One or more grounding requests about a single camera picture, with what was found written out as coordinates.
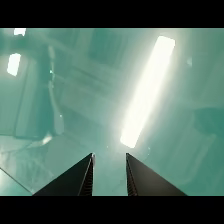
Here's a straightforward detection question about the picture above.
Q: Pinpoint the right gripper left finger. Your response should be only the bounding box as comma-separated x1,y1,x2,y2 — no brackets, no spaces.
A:
32,152,96,197

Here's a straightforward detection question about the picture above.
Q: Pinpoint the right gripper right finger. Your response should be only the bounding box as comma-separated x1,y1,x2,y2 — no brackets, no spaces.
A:
125,152,187,197

